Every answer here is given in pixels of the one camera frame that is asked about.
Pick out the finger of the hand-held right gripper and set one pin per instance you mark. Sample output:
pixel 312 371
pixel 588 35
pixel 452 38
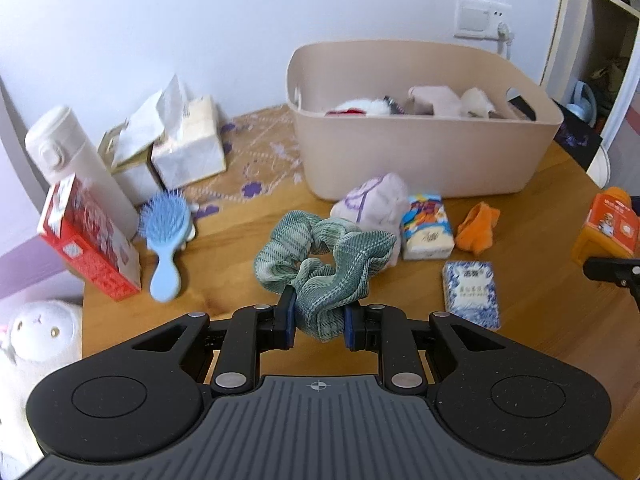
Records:
pixel 610 270

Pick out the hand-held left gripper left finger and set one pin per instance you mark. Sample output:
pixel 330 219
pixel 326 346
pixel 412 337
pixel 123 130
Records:
pixel 286 320

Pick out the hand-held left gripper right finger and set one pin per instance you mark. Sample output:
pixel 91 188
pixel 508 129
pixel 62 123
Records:
pixel 350 329

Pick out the green striped scrunchie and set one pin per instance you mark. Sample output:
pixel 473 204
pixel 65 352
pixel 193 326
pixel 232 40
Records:
pixel 350 260

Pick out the beige plastic basket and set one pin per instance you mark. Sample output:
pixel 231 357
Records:
pixel 425 155

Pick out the cream fluffy cloth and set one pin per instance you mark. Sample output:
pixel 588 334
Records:
pixel 477 102

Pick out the wooden desktop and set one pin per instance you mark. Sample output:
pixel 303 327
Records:
pixel 225 280

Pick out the orange bottle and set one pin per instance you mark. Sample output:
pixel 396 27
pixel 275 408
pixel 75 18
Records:
pixel 605 225

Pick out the blue and white patterned packet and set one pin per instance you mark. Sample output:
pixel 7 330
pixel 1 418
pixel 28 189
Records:
pixel 470 292

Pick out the cartoon printed tissue packet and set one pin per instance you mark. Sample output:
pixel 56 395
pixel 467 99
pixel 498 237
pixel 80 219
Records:
pixel 427 225

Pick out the lavender cloth with purple print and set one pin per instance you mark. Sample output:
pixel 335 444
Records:
pixel 375 200

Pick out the black bag with purple print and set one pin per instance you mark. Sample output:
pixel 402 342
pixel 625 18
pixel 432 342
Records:
pixel 575 137

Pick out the orange cloth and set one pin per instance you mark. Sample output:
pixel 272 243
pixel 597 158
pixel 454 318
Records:
pixel 477 230

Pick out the light blue hairbrush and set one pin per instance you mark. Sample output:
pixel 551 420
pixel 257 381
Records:
pixel 165 225

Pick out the purple flowered table mat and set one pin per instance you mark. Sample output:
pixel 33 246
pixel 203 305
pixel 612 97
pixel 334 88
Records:
pixel 260 160

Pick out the light blue watering can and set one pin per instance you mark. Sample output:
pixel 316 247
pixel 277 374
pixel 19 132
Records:
pixel 582 105

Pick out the yellow tissue pack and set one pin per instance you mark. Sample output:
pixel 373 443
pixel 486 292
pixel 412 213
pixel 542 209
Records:
pixel 190 160

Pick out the dark brown bag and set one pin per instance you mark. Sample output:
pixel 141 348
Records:
pixel 612 82

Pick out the red patterned box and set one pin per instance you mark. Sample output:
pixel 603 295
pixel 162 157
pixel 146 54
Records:
pixel 90 255

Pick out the white and red plush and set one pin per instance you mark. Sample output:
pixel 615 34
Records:
pixel 365 107

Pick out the open tissue box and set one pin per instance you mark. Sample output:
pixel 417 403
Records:
pixel 135 135

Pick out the pale pink cloth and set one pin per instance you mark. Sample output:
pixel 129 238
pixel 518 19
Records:
pixel 435 97

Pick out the white plush toy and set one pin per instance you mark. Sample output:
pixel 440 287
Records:
pixel 40 330

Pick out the cream shelf unit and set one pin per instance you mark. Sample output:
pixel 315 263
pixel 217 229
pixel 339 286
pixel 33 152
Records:
pixel 575 20

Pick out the white power plug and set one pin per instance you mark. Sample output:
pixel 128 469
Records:
pixel 505 31

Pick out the white thermos bottle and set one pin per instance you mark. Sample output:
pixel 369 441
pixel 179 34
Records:
pixel 65 150

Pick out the white wall switch socket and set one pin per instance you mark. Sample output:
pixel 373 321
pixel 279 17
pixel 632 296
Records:
pixel 477 15

